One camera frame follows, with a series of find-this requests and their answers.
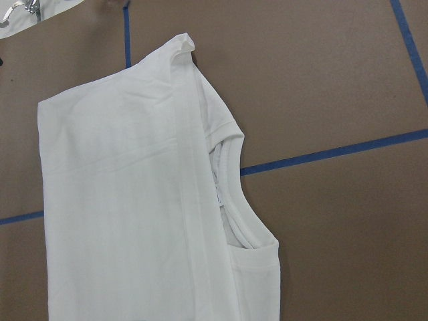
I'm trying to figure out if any toothed metal bracket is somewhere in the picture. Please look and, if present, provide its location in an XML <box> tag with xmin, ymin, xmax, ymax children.
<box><xmin>0</xmin><ymin>0</ymin><xmax>46</xmax><ymax>31</ymax></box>

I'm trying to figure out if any white long-sleeve printed shirt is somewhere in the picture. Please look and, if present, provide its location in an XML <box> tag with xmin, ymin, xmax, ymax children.
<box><xmin>37</xmin><ymin>33</ymin><xmax>280</xmax><ymax>320</ymax></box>

